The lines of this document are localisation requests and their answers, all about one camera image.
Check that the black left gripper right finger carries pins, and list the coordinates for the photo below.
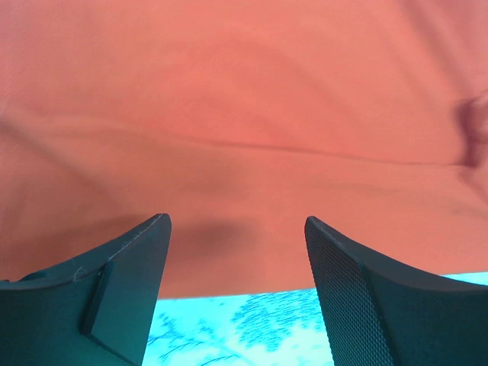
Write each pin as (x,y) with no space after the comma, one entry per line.
(379,311)

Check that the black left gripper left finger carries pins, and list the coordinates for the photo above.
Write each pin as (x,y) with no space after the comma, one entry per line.
(94,309)

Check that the orange t shirt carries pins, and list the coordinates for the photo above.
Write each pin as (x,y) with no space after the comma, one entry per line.
(240,119)

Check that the floral patterned table mat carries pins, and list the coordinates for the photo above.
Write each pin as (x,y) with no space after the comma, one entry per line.
(283,328)

